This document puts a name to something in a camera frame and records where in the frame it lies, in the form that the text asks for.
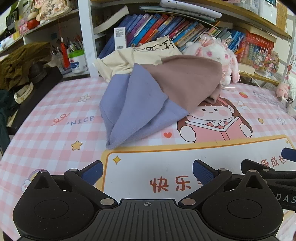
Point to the colourful sparkly ornament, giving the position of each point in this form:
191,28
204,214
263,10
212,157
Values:
266,59

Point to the purple and mauve sweater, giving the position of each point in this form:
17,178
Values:
153,97

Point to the olive green garment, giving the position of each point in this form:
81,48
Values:
15,67

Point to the dark green garment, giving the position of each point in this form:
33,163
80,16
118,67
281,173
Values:
7,109

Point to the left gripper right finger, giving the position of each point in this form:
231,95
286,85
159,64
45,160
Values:
213,181

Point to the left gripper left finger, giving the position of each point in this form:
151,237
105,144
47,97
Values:
82,182

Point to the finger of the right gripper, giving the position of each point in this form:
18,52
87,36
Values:
269,174
289,154

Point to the cream cloth tote bag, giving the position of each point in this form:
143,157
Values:
122,61

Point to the white pen holder jar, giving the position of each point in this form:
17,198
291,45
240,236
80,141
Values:
78,61

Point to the small pink pig figure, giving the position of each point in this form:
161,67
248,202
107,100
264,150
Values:
282,90

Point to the white wristband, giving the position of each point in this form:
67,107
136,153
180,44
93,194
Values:
22,94

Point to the pink checkered cartoon table mat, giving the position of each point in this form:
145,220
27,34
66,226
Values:
65,131

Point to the white pink bunny plush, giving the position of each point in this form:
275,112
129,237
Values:
217,50

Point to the red boxed book set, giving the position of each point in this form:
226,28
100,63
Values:
250,47

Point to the white bookshelf frame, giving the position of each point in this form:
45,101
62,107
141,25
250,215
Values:
227,9

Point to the red tassel ornament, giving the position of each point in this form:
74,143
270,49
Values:
65,55

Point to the row of colourful books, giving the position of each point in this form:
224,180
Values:
141,29

